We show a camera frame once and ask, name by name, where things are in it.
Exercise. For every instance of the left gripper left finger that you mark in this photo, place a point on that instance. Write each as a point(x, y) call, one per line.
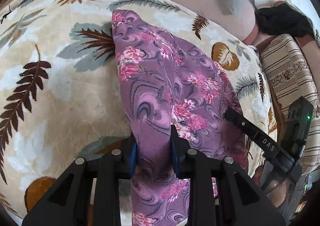
point(66, 202)

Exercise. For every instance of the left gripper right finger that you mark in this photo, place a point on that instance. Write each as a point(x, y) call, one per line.
point(221, 193)

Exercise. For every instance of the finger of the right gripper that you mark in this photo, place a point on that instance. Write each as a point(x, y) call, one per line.
point(255, 134)

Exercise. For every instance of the purple floral cloth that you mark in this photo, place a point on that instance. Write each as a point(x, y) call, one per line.
point(166, 82)

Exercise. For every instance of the striped beige pillow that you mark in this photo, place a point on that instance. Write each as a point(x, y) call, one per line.
point(291, 66)

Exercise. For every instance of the cream leaf-pattern blanket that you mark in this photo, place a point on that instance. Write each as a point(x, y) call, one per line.
point(60, 87)

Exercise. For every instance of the black garment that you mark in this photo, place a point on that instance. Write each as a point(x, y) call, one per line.
point(283, 19)

